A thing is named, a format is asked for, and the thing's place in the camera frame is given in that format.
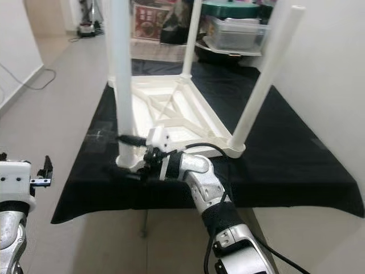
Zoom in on white plastic table top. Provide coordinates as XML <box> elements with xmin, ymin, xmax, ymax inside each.
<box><xmin>107</xmin><ymin>74</ymin><xmax>247</xmax><ymax>170</ymax></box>

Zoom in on cross shaped clear tape patch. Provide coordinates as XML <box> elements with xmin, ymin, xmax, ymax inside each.
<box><xmin>86</xmin><ymin>128</ymin><xmax>113</xmax><ymax>146</ymax></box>

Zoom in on pink patterned cloth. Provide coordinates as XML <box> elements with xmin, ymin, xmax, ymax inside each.
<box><xmin>131</xmin><ymin>41</ymin><xmax>197</xmax><ymax>62</ymax></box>

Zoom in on black round basin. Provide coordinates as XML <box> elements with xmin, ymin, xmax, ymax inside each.
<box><xmin>197</xmin><ymin>40</ymin><xmax>263</xmax><ymax>66</ymax></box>

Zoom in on small black white appliance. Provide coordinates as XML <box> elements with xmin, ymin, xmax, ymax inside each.
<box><xmin>77</xmin><ymin>23</ymin><xmax>96</xmax><ymax>38</ymax></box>

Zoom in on red printed carton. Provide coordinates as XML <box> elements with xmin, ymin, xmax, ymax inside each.
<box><xmin>134</xmin><ymin>5</ymin><xmax>169</xmax><ymax>41</ymax></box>

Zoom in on dark plastic bag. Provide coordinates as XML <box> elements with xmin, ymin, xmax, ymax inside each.
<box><xmin>160</xmin><ymin>6</ymin><xmax>192</xmax><ymax>45</ymax></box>

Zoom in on black tablecloth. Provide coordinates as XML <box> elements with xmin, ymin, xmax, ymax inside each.
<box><xmin>51</xmin><ymin>57</ymin><xmax>364</xmax><ymax>224</ymax></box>

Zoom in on clear plastic storage box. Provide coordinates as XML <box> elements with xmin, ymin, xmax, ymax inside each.
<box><xmin>205</xmin><ymin>16</ymin><xmax>269</xmax><ymax>53</ymax></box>

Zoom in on dark green round lid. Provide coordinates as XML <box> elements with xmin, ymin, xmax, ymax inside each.
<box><xmin>201</xmin><ymin>2</ymin><xmax>260</xmax><ymax>18</ymax></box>

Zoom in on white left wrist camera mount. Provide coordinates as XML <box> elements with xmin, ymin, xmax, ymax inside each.
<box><xmin>0</xmin><ymin>160</ymin><xmax>35</xmax><ymax>206</ymax></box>

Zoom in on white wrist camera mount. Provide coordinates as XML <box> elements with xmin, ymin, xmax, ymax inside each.
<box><xmin>0</xmin><ymin>160</ymin><xmax>35</xmax><ymax>206</ymax></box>
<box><xmin>147</xmin><ymin>126</ymin><xmax>173</xmax><ymax>152</ymax></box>

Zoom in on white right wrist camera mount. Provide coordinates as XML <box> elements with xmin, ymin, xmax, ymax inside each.
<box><xmin>147</xmin><ymin>126</ymin><xmax>173</xmax><ymax>152</ymax></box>

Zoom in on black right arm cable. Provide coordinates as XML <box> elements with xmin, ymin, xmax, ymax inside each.
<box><xmin>165</xmin><ymin>142</ymin><xmax>311</xmax><ymax>274</ymax></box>

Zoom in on black floor cable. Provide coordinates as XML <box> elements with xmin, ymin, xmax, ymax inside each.
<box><xmin>0</xmin><ymin>63</ymin><xmax>56</xmax><ymax>91</ymax></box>

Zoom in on hanging coloured cables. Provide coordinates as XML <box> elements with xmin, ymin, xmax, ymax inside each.
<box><xmin>80</xmin><ymin>0</ymin><xmax>100</xmax><ymax>23</ymax></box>

